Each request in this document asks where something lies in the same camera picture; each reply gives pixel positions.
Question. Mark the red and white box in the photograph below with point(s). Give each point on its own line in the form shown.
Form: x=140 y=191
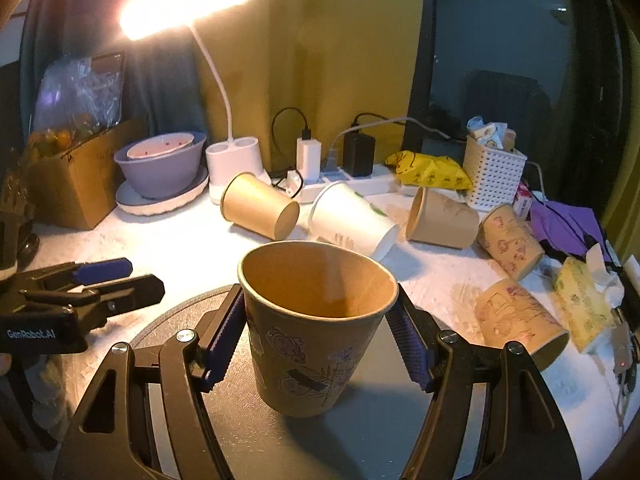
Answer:
x=523 y=202

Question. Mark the white charger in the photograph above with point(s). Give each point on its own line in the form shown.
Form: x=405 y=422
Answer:
x=307 y=157

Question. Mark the yellow tissue pack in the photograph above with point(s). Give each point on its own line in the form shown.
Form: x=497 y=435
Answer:
x=582 y=305

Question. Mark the purple cloth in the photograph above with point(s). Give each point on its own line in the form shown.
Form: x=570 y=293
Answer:
x=560 y=225

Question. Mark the round dark grey mat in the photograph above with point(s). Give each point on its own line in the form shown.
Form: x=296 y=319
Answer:
x=240 y=435

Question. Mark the bunch of keys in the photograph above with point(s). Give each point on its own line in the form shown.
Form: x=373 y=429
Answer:
x=625 y=355

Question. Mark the black power adapter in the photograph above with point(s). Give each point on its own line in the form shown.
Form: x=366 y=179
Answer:
x=359 y=155

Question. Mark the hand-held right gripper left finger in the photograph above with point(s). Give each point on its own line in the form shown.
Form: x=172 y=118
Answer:
x=224 y=336

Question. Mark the purple bowl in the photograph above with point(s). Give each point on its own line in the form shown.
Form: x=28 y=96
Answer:
x=160 y=175

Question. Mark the white plate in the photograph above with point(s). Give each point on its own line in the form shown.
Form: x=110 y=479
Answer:
x=150 y=206

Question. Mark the yellow curtain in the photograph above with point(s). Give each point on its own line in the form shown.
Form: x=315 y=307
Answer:
x=350 y=50

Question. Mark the white paper cup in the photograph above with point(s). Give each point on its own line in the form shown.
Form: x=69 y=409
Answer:
x=350 y=220

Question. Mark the yellow plastic bag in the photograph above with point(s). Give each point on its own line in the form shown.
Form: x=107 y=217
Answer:
x=430 y=170

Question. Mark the plain brown paper cup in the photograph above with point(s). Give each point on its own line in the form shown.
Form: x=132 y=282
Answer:
x=255 y=202

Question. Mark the white plastic basket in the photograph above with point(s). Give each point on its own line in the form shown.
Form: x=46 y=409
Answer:
x=492 y=175

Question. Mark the teal curtain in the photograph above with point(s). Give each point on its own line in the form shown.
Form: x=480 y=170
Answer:
x=165 y=75

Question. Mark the pink bowl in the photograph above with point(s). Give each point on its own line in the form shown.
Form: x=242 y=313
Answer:
x=160 y=149

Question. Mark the brown printed paper cup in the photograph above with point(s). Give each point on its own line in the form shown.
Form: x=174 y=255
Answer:
x=442 y=220
x=510 y=242
x=310 y=360
x=515 y=317

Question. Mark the white desk lamp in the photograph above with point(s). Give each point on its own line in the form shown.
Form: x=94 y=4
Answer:
x=235 y=165

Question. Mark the small packets in basket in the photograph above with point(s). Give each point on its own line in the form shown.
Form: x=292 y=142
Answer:
x=487 y=132

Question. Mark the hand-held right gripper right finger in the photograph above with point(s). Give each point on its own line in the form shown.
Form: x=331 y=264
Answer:
x=407 y=341

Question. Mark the white power strip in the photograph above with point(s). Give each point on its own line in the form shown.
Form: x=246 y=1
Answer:
x=370 y=182

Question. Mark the cardboard box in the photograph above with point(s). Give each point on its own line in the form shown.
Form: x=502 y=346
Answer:
x=75 y=185

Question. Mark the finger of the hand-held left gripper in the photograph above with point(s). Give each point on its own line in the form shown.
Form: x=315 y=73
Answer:
x=100 y=270
x=132 y=291

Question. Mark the clear plastic bag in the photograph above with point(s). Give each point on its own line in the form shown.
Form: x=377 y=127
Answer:
x=75 y=95

